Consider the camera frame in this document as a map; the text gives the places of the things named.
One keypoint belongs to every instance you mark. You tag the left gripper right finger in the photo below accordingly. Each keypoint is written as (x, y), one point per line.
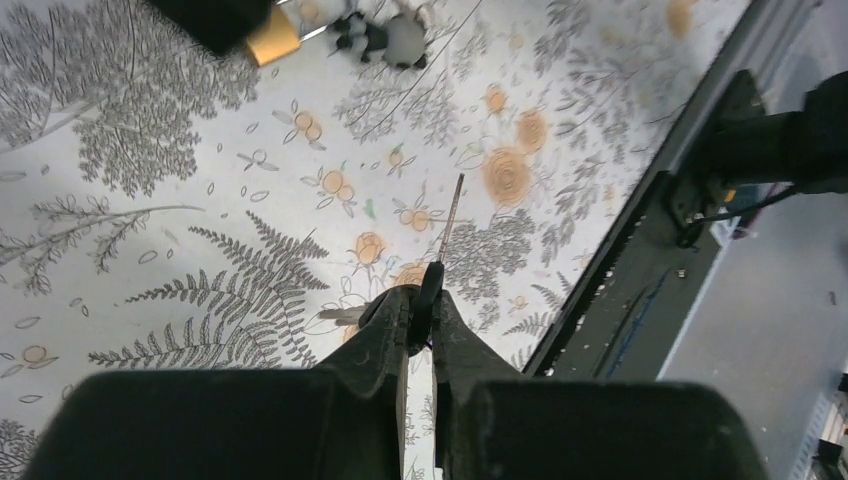
(493, 422)

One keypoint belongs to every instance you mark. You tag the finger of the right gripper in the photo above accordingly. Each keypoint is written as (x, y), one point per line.
(217, 25)

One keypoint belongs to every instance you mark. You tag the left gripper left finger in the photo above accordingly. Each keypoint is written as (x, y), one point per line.
(342, 419)

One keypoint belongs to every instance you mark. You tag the brass padlock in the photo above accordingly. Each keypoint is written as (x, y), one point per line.
(400, 41)

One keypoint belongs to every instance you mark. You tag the black padlock with keys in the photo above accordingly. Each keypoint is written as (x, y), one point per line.
(422, 305)

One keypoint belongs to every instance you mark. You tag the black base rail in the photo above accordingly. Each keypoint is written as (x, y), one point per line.
(625, 313)

